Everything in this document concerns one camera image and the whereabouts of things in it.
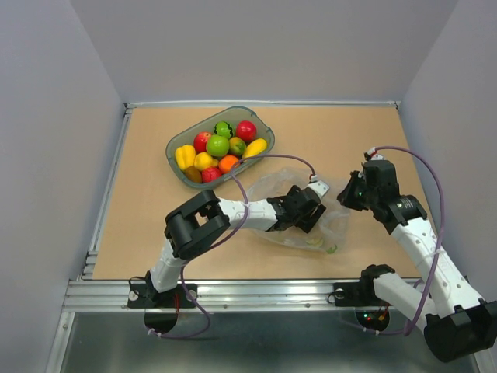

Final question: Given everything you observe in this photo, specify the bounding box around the clear plastic bag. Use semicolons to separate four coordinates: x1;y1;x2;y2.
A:
247;167;350;254

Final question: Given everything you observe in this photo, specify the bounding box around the green fruit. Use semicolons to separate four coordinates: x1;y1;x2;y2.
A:
206;134;230;158

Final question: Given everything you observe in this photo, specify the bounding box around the yellow toy pear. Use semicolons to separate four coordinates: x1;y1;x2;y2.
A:
193;152;218;172

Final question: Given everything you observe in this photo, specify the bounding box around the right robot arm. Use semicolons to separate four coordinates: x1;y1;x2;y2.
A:
336;159;496;362

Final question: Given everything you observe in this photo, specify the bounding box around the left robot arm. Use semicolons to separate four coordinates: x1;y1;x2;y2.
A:
145;181;329;306

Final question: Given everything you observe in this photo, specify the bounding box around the orange toy fruit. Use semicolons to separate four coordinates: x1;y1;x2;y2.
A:
217;154;239;174

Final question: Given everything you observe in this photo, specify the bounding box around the yellow toy mango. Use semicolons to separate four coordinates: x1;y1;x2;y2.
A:
242;138;268;159

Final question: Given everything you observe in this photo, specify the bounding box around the red toy strawberry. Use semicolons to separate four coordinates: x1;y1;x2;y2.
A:
201;166;223;183

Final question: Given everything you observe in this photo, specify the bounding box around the red apple right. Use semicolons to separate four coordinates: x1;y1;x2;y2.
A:
235;120;257;143

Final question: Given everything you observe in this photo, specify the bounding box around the red apple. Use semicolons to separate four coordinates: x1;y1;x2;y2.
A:
193;131;212;153
235;120;257;143

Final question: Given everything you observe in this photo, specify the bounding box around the green toy watermelon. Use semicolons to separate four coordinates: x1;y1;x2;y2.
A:
214;121;235;140

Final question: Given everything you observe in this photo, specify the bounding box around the red apple left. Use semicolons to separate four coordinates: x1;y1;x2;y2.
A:
193;131;212;153

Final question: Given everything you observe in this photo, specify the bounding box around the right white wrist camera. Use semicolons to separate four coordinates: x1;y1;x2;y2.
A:
364;147;384;162

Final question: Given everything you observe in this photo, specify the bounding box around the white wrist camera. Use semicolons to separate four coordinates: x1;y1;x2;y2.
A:
308;177;330;200
364;147;384;162

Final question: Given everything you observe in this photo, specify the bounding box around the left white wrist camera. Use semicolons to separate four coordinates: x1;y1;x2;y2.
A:
308;177;330;200

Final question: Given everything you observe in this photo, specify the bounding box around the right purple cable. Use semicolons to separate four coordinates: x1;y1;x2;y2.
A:
374;145;446;337

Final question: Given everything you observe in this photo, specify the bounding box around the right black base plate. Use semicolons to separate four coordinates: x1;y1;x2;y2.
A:
327;281;374;307

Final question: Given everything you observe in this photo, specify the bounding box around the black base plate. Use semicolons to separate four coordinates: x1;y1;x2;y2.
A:
327;281;374;307
127;283;197;310

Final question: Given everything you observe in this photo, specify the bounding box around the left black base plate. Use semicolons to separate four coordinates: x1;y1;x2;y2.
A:
127;283;197;310

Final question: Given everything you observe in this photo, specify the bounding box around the aluminium front rail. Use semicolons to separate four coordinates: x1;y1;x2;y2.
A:
62;279;350;313

